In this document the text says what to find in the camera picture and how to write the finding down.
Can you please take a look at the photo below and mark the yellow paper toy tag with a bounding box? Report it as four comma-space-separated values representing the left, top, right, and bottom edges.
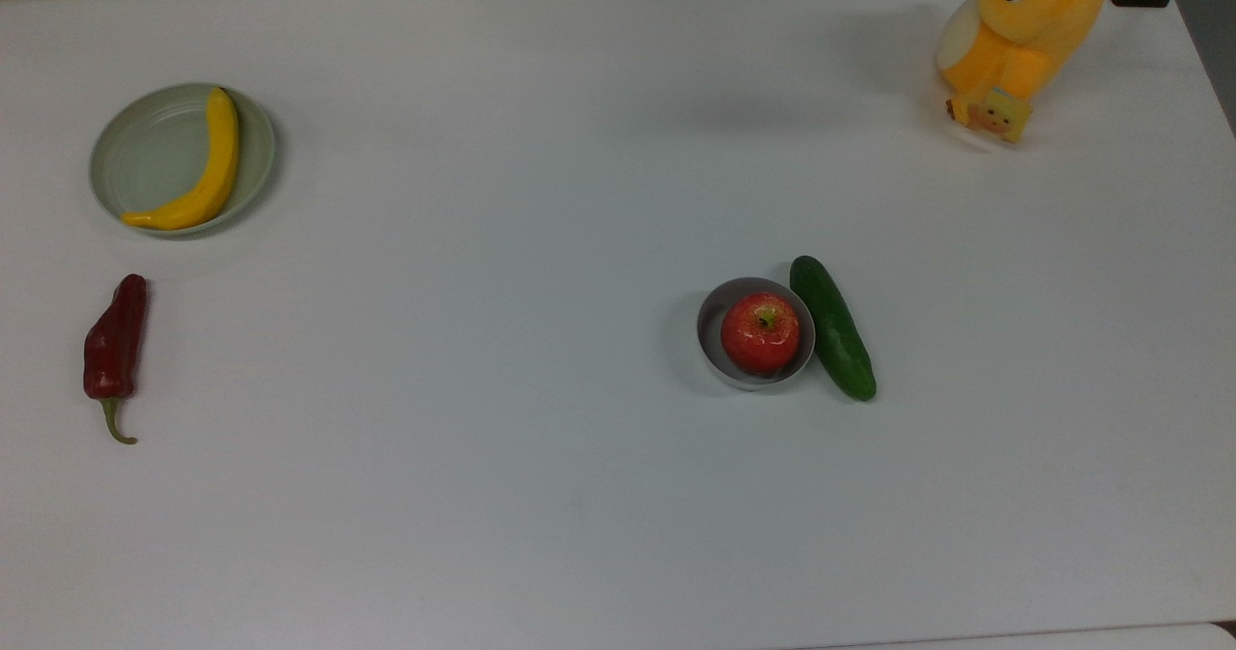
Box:
946, 88, 1033, 145

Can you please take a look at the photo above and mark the red apple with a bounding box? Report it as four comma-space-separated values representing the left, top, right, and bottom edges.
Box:
720, 292, 802, 377

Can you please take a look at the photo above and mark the small grey metal bowl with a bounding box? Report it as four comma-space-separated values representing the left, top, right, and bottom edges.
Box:
696, 276, 817, 391

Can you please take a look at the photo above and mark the dark green cucumber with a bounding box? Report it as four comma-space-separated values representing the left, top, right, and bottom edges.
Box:
789, 255, 878, 403

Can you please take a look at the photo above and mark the dark red chili pepper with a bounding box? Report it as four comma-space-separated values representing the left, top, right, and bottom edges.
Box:
82, 273, 149, 446

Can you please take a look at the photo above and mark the pale green round plate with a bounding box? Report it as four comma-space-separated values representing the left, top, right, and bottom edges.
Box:
89, 82, 276, 237

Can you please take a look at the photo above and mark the orange plush duck toy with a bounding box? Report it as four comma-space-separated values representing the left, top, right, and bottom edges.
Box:
935, 0, 1117, 122

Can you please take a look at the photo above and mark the yellow banana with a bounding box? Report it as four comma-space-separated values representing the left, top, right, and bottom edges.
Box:
122, 87, 240, 232

